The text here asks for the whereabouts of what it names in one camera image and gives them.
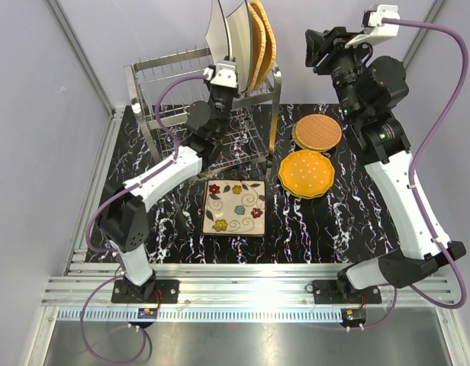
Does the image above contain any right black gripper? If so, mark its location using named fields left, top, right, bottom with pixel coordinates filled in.
left=304, top=27, right=376, bottom=121

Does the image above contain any grey square plate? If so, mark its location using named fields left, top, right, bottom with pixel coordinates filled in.
left=205, top=0, right=231, bottom=64

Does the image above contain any woven orange rattan plate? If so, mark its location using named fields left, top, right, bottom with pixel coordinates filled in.
left=292, top=114, right=342, bottom=152

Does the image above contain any woven bamboo plate green rim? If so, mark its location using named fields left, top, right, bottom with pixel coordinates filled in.
left=291, top=127, right=316, bottom=150

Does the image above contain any orange polka dot plate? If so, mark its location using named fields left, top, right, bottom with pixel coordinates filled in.
left=278, top=149, right=335, bottom=199

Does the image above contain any floral square plate dark rim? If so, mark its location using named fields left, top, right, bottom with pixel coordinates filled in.
left=200, top=231, right=265, bottom=237

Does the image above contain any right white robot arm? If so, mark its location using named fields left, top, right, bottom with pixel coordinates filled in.
left=305, top=27, right=466, bottom=303

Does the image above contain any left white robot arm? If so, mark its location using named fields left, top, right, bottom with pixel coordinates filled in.
left=97, top=83, right=238, bottom=303

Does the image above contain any steel two-tier dish rack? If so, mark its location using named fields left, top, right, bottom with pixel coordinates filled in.
left=124, top=47, right=282, bottom=174

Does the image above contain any rear woven yellow basket plate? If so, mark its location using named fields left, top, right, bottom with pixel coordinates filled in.
left=250, top=1, right=277, bottom=88

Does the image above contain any woven yellow basket plate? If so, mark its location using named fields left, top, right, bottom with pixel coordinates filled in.
left=246, top=1, right=266, bottom=92
left=250, top=1, right=277, bottom=88

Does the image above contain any cream square plate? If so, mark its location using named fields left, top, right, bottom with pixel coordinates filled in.
left=226, top=1, right=252, bottom=93

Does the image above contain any black marble pattern mat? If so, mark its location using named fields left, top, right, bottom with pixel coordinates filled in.
left=105, top=104, right=398, bottom=264

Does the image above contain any left small control board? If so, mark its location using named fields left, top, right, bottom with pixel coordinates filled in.
left=137, top=307, right=158, bottom=319

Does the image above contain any small control board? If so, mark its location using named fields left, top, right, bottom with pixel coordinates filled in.
left=341, top=307, right=367, bottom=327
left=137, top=307, right=158, bottom=319

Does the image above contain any right small control board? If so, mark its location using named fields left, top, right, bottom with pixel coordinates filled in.
left=341, top=307, right=367, bottom=327

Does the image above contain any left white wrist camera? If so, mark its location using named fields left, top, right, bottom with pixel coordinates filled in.
left=203, top=60, right=238, bottom=90

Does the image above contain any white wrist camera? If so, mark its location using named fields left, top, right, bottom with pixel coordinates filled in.
left=345, top=4, right=401, bottom=49
left=203, top=60, right=238, bottom=90

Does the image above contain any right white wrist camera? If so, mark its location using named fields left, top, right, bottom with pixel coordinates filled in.
left=345, top=4, right=401, bottom=49

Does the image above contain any right aluminium frame post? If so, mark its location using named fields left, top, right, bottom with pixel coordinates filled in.
left=423, top=0, right=449, bottom=26

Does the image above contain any aluminium frame post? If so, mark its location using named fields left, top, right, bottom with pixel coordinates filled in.
left=423, top=0, right=449, bottom=26
left=44, top=0, right=115, bottom=117

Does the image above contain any left aluminium frame post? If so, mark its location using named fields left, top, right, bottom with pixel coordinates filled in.
left=44, top=0, right=115, bottom=117

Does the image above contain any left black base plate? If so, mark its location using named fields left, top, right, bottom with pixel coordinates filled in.
left=111, top=279, right=180, bottom=304

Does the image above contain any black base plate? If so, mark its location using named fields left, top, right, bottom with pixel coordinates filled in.
left=111, top=279, right=180, bottom=304
left=305, top=279, right=382, bottom=306

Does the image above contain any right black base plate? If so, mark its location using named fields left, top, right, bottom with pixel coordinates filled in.
left=305, top=279, right=382, bottom=306

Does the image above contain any slotted cable duct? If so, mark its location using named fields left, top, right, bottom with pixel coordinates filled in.
left=58, top=307, right=342, bottom=323

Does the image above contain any aluminium mounting rail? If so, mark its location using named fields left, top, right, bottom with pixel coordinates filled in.
left=40, top=262, right=456, bottom=312

